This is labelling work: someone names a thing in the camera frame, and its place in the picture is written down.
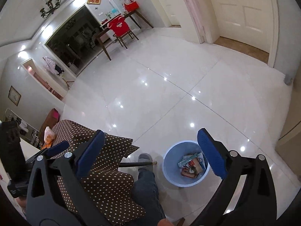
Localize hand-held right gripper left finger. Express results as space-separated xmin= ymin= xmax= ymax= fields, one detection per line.
xmin=25 ymin=129 xmax=113 ymax=226

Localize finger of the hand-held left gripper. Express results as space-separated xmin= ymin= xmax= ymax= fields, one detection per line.
xmin=25 ymin=141 xmax=70 ymax=164

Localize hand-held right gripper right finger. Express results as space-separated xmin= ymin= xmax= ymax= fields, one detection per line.
xmin=190 ymin=128 xmax=277 ymax=226

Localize white and blue wrapper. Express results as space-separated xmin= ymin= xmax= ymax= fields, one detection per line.
xmin=177 ymin=153 xmax=205 ymax=169

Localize red snack packet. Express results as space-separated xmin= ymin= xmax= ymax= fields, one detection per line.
xmin=181 ymin=159 xmax=203 ymax=178

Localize light blue plastic bin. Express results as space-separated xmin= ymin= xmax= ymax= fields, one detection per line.
xmin=163 ymin=141 xmax=210 ymax=188

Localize orange and white plastic bag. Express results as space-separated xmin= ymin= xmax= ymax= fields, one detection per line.
xmin=40 ymin=126 xmax=56 ymax=149

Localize brown polka dot tablecloth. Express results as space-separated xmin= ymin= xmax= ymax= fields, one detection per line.
xmin=48 ymin=120 xmax=147 ymax=224

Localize brown seat with pink item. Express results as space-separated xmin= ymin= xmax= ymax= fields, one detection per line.
xmin=38 ymin=108 xmax=59 ymax=143

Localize black metal rod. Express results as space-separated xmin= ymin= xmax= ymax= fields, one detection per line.
xmin=119 ymin=161 xmax=157 ymax=167

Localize grey slipper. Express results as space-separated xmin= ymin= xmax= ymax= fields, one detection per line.
xmin=138 ymin=153 xmax=154 ymax=171

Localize person's leg in jeans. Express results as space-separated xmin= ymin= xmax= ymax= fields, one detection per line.
xmin=130 ymin=167 xmax=166 ymax=226

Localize hanging clothes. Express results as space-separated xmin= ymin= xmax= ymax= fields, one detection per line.
xmin=43 ymin=56 xmax=64 ymax=76

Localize dark glass sliding door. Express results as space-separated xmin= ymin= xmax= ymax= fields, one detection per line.
xmin=45 ymin=5 xmax=103 ymax=74

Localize wooden dining table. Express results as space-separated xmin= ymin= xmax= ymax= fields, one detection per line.
xmin=95 ymin=11 xmax=154 ymax=61

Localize chair with red cover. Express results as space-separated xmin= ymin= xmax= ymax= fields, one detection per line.
xmin=107 ymin=15 xmax=139 ymax=49

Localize black chandelier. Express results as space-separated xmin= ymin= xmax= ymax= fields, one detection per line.
xmin=40 ymin=0 xmax=62 ymax=18

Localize white panel door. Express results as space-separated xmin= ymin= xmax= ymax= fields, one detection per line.
xmin=204 ymin=0 xmax=275 ymax=52

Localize red bag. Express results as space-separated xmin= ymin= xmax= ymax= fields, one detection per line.
xmin=124 ymin=0 xmax=139 ymax=12

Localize cluttered wall shelf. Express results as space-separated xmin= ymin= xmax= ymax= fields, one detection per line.
xmin=3 ymin=108 xmax=40 ymax=147

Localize small framed wall picture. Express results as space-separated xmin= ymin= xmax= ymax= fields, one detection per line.
xmin=8 ymin=86 xmax=21 ymax=106

